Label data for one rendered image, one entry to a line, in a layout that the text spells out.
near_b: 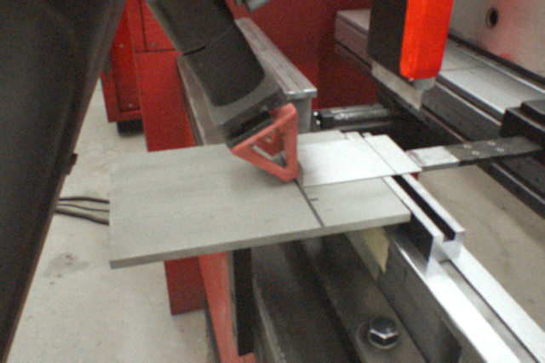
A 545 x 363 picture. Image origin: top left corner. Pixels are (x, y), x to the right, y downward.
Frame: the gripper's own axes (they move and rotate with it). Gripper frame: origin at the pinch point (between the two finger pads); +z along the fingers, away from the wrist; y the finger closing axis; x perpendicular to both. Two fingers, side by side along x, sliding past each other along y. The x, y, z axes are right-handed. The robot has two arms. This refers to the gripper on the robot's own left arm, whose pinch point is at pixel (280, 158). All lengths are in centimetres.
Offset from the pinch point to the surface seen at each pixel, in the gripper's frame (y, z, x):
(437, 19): -17.6, -13.7, -12.0
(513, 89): 17.9, 21.4, -35.0
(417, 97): -5.6, -1.8, -13.4
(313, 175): -2.1, 2.4, -2.0
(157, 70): 84, 11, 17
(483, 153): -2.5, 10.8, -19.0
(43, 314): 94, 64, 97
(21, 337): 86, 62, 102
